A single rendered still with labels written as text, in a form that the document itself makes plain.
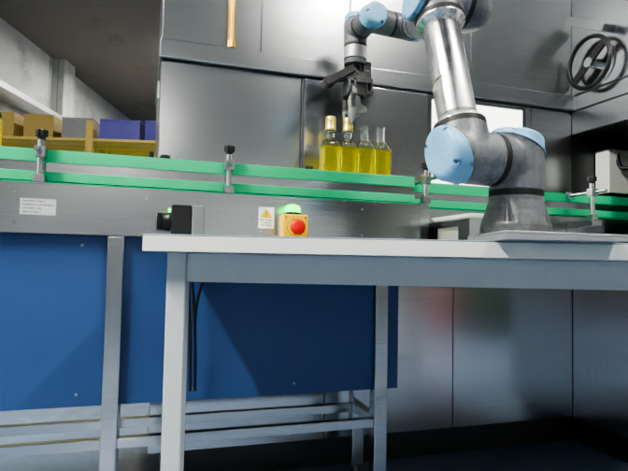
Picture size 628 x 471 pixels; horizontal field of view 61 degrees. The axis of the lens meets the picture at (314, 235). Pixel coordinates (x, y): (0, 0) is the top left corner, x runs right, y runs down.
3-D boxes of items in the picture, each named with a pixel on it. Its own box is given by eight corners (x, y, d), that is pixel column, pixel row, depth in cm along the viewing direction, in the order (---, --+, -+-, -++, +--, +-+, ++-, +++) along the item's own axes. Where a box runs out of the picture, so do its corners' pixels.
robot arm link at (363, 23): (399, 3, 162) (382, 19, 172) (365, -5, 158) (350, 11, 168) (398, 29, 161) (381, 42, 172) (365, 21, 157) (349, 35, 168)
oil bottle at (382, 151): (383, 208, 177) (384, 145, 178) (391, 206, 172) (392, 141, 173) (367, 207, 176) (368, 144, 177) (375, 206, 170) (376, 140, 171)
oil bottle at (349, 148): (351, 206, 174) (352, 142, 175) (358, 205, 168) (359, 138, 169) (335, 206, 172) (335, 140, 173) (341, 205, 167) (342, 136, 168)
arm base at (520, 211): (567, 235, 112) (568, 188, 112) (499, 232, 110) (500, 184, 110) (528, 238, 127) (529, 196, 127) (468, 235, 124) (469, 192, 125)
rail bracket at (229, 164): (235, 195, 146) (235, 147, 146) (239, 192, 139) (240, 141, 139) (220, 194, 145) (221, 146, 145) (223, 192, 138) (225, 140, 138)
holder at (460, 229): (464, 249, 176) (464, 225, 177) (520, 248, 150) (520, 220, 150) (419, 248, 171) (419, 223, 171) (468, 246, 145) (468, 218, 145)
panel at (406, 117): (520, 194, 209) (520, 108, 211) (525, 193, 206) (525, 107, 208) (300, 178, 182) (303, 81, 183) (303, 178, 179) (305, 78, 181)
